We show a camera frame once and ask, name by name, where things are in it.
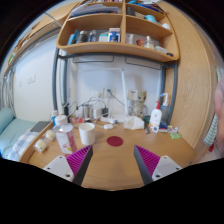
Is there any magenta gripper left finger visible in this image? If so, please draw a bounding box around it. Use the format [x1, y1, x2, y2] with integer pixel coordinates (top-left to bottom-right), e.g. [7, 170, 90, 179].
[44, 145, 93, 186]

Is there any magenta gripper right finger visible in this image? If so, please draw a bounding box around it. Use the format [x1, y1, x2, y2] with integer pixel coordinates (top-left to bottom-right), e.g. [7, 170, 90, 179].
[134, 145, 181, 185]

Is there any green small packet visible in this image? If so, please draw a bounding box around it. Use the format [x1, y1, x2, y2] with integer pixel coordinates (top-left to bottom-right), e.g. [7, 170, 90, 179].
[170, 133, 182, 139]

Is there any white ceramic cup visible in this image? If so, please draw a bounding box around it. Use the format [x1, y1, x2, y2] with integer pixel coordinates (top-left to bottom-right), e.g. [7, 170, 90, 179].
[79, 123, 95, 145]

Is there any wrapped bun in bag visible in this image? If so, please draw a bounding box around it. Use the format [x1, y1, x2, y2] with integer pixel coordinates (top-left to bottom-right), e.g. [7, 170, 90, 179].
[34, 139, 48, 153]

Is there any round dark red coaster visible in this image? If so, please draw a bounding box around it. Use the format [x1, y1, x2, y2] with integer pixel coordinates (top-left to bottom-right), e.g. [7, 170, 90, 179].
[107, 136, 123, 147]

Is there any white lid jar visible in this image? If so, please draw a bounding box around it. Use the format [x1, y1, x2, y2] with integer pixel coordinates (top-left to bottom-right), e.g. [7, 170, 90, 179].
[55, 115, 68, 126]

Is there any white tissue pack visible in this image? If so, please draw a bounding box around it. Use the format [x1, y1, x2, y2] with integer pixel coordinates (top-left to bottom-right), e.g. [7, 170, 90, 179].
[123, 116, 144, 130]

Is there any white pump lotion bottle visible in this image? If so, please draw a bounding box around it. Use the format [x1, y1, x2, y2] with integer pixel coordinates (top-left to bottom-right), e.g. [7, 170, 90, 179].
[149, 101, 162, 133]

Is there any white power adapter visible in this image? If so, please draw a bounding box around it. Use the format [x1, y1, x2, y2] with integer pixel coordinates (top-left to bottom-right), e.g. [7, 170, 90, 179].
[104, 124, 113, 130]

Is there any dark tablet on bed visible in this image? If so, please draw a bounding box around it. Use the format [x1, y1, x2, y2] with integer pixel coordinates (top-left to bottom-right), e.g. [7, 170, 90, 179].
[31, 121, 49, 132]

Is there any clear spray bottle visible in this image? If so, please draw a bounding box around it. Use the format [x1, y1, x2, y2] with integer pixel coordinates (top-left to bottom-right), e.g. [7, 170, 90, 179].
[161, 93, 169, 123]

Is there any small steel mug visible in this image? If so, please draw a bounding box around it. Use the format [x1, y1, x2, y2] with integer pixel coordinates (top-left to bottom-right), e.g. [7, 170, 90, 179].
[82, 104, 93, 120]

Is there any bed with checked blanket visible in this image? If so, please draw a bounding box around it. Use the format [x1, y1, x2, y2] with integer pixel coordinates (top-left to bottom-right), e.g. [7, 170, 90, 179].
[0, 107, 43, 162]

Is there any groot figurine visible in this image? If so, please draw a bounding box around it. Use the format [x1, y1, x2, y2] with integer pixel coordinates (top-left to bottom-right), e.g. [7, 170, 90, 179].
[136, 91, 147, 117]

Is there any white blue box on shelf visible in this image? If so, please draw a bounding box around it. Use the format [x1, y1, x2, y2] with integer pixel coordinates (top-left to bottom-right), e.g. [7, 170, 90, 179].
[108, 28, 120, 42]

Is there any wooden wall shelf unit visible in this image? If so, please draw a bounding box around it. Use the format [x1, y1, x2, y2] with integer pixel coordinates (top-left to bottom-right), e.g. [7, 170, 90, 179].
[56, 0, 180, 63]

